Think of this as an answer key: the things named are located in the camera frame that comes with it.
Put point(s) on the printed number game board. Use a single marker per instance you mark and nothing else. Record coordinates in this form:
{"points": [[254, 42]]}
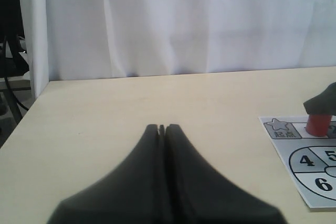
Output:
{"points": [[309, 160]]}

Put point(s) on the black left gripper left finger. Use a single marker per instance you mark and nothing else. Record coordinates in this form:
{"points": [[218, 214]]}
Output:
{"points": [[128, 194]]}

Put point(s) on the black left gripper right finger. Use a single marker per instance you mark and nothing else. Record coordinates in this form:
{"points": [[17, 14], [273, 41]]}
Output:
{"points": [[200, 194]]}

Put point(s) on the red cylinder game piece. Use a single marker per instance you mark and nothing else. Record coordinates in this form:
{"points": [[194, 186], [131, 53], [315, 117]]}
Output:
{"points": [[317, 125]]}

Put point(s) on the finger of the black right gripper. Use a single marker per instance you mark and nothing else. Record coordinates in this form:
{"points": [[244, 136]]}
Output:
{"points": [[322, 104]]}

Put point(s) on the white curtain backdrop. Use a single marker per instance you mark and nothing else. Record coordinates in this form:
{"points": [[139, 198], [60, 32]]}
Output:
{"points": [[93, 39]]}

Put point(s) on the black equipment stand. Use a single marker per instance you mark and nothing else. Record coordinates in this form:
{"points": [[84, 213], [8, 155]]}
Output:
{"points": [[12, 63]]}

